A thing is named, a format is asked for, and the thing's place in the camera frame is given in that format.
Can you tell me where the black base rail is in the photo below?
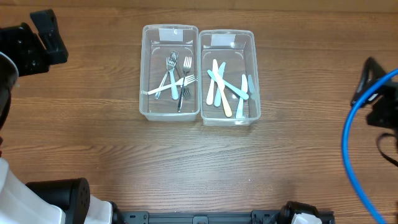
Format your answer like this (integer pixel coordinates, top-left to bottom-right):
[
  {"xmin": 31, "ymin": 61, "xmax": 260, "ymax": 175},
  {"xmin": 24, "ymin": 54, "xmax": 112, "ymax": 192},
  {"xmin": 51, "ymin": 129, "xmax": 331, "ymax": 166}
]
[{"xmin": 119, "ymin": 210, "xmax": 336, "ymax": 224}]

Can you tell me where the white plastic fork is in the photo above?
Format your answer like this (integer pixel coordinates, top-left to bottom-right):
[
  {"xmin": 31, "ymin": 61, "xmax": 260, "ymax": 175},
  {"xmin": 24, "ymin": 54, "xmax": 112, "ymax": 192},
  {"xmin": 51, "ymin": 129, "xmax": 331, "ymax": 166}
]
[{"xmin": 146, "ymin": 75, "xmax": 197, "ymax": 95}]

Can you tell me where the yellow plastic knife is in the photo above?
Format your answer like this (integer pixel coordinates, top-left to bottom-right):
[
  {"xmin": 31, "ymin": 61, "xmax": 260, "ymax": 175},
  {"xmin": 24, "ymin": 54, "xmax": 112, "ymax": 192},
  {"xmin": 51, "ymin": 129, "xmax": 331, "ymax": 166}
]
[{"xmin": 213, "ymin": 72, "xmax": 233, "ymax": 118}]

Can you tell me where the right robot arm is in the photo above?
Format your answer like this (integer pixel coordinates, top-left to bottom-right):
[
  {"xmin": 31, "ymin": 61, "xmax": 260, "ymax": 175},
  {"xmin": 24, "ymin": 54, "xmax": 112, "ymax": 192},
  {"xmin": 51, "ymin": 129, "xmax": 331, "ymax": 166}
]
[{"xmin": 262, "ymin": 57, "xmax": 397, "ymax": 224}]

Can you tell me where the clear plastic container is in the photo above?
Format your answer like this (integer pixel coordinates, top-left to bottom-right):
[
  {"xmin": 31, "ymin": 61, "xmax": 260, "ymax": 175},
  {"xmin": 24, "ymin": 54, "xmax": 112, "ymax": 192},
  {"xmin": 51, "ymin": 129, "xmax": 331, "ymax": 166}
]
[
  {"xmin": 198, "ymin": 29, "xmax": 261, "ymax": 126},
  {"xmin": 139, "ymin": 24, "xmax": 200, "ymax": 122}
]

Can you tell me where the right clear plastic container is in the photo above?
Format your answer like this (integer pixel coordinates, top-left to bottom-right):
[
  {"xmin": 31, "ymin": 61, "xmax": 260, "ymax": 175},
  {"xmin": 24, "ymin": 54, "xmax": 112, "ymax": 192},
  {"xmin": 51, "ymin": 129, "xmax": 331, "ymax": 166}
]
[{"xmin": 198, "ymin": 29, "xmax": 261, "ymax": 126}]

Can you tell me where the black handled steel fork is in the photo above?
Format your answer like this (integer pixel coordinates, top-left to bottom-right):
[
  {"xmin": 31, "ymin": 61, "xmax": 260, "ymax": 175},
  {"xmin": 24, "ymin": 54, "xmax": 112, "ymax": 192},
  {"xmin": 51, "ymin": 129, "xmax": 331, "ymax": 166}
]
[{"xmin": 177, "ymin": 56, "xmax": 192, "ymax": 113}]

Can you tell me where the light blue plastic fork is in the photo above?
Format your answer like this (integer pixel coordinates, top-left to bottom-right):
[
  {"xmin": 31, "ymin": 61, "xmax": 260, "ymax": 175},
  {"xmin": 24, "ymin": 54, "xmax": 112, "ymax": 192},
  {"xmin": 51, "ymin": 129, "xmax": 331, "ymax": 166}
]
[{"xmin": 167, "ymin": 56, "xmax": 178, "ymax": 100}]

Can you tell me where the light blue plastic knife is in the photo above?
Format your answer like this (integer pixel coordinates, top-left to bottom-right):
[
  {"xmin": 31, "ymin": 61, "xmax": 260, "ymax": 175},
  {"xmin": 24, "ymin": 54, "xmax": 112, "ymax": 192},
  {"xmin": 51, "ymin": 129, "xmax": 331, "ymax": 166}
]
[{"xmin": 235, "ymin": 74, "xmax": 248, "ymax": 119}]

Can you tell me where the left clear plastic container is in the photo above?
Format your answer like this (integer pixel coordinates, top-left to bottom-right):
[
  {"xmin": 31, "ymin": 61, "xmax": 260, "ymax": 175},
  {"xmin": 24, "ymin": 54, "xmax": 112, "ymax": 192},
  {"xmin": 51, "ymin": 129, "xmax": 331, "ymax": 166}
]
[{"xmin": 139, "ymin": 24, "xmax": 200, "ymax": 122}]

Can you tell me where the pale grey plastic knife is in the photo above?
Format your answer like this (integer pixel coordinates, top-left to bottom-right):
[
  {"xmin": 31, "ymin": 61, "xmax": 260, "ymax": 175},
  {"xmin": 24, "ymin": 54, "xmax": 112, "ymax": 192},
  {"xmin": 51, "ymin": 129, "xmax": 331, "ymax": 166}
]
[{"xmin": 214, "ymin": 62, "xmax": 226, "ymax": 107}]

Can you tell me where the steel fork crossing diagonally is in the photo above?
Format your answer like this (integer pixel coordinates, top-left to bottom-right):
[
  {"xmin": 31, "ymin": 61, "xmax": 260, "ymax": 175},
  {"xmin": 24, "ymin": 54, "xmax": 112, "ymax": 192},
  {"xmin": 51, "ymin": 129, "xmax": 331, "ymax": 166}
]
[{"xmin": 154, "ymin": 50, "xmax": 178, "ymax": 100}]

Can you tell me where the white plastic knife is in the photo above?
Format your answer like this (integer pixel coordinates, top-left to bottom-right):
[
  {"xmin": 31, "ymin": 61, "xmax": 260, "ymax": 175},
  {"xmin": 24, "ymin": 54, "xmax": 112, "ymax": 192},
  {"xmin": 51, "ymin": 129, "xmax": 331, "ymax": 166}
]
[{"xmin": 206, "ymin": 59, "xmax": 218, "ymax": 105}]

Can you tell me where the right blue cable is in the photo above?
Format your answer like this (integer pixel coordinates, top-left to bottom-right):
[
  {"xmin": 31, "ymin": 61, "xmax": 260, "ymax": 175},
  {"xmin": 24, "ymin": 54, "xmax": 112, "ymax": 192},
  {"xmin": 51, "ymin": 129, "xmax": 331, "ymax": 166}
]
[{"xmin": 341, "ymin": 68, "xmax": 398, "ymax": 224}]

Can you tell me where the teal plastic knife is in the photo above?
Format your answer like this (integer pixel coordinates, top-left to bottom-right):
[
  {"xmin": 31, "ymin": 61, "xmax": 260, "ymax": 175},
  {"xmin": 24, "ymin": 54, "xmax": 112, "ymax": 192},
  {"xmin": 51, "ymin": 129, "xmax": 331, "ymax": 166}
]
[{"xmin": 207, "ymin": 70, "xmax": 249, "ymax": 100}]

